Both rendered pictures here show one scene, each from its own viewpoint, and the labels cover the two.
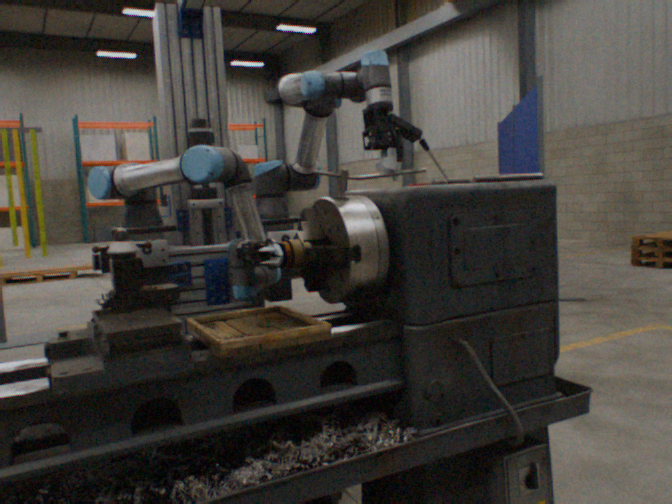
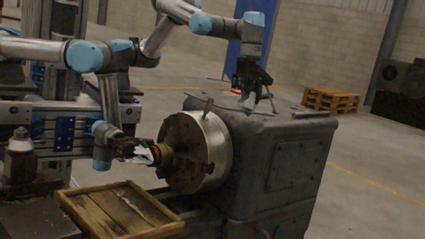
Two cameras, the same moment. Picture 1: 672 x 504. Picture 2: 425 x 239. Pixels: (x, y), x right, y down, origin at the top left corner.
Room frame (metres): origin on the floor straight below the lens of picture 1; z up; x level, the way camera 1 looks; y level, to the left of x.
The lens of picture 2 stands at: (0.29, 0.40, 1.60)
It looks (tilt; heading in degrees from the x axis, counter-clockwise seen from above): 14 degrees down; 342
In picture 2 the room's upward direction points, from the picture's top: 11 degrees clockwise
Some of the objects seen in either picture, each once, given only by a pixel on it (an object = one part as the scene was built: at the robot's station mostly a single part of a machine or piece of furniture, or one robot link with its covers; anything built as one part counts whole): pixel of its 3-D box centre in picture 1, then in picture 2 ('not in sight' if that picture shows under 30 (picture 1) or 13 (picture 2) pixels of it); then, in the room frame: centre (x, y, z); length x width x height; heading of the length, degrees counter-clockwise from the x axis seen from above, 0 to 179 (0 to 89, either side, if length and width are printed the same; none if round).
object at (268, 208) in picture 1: (270, 206); (115, 76); (2.37, 0.28, 1.21); 0.15 x 0.15 x 0.10
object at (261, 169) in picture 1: (270, 177); (120, 53); (2.37, 0.27, 1.33); 0.13 x 0.12 x 0.14; 110
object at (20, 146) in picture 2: (122, 247); (20, 143); (1.52, 0.57, 1.13); 0.08 x 0.08 x 0.03
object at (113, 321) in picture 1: (131, 321); (22, 210); (1.47, 0.55, 0.95); 0.43 x 0.17 x 0.05; 27
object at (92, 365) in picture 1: (113, 346); not in sight; (1.43, 0.58, 0.90); 0.47 x 0.30 x 0.06; 27
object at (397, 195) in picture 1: (445, 244); (254, 146); (1.93, -0.34, 1.06); 0.59 x 0.48 x 0.39; 117
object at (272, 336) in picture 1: (255, 327); (119, 210); (1.60, 0.25, 0.89); 0.36 x 0.30 x 0.04; 27
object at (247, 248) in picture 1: (256, 253); (124, 146); (1.72, 0.26, 1.08); 0.12 x 0.09 x 0.08; 27
